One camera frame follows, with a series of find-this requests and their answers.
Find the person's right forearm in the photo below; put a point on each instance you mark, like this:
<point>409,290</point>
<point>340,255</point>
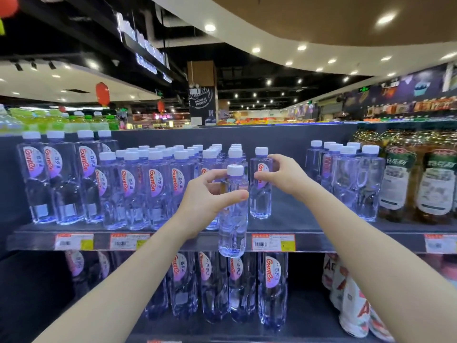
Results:
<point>378,267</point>

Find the large clear water bottle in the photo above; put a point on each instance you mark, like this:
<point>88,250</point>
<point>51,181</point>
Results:
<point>66,203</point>
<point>109,142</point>
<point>35,200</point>
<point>89,200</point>

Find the dark grey metal shelf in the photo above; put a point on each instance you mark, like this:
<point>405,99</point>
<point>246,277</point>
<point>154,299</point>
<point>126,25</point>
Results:
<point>285,139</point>

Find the purple wall mural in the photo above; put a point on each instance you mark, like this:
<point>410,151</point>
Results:
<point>407,89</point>

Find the group of small water bottles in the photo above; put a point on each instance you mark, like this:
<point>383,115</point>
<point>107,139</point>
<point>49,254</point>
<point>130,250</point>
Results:
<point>157,203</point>

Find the person's left hand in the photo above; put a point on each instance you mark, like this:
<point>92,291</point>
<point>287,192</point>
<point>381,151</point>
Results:
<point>200,210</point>

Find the row of yellow green bottles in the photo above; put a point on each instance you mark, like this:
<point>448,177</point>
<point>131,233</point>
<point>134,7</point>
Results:
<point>35,119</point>

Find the brown square pillar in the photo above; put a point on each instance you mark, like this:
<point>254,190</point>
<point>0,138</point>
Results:
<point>201,72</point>

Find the black chalkboard sign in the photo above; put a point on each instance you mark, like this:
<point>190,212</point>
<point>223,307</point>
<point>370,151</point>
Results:
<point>202,110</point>

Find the big red paper lantern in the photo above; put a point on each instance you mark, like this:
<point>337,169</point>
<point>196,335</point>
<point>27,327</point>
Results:
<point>7,5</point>

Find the illuminated store sign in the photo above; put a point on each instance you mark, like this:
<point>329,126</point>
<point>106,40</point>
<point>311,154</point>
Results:
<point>143,46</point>

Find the medium red paper lantern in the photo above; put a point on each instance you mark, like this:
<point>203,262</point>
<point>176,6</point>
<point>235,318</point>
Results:
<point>102,93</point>

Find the tiny red paper lantern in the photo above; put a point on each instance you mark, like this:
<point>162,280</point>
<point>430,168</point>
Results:
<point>62,109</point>

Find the distant store displays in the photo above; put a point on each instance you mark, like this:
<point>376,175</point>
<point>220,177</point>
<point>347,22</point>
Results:
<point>257,120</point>

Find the group of large water bottles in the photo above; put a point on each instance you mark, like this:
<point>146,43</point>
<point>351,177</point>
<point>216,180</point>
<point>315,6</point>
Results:
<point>350,192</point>
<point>273,300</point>

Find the group of recessed ceiling lights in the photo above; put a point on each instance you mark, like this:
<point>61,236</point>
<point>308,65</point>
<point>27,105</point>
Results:
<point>385,19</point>

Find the group of white pink bottles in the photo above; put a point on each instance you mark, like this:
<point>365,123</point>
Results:
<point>351,314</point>

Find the black track spotlight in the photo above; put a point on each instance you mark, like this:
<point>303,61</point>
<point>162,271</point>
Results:
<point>18,66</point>
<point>52,65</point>
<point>33,66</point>

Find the group of amber liquid bottles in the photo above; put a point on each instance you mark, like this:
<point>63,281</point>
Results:
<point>403,189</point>

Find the person's right hand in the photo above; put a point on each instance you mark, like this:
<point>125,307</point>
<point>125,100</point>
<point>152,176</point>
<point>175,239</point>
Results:
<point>289,178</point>

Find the small red paper lantern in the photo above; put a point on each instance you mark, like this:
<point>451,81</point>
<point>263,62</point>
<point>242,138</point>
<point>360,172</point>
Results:
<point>161,106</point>

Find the ceiling air vent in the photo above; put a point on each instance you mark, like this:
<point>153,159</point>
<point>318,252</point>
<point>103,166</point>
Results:
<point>77,91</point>

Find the person's left forearm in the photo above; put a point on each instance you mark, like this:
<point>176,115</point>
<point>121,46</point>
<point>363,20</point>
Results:
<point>118,292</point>

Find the small clear water bottle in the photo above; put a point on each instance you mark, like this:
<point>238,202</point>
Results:
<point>232,239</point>
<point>260,203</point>

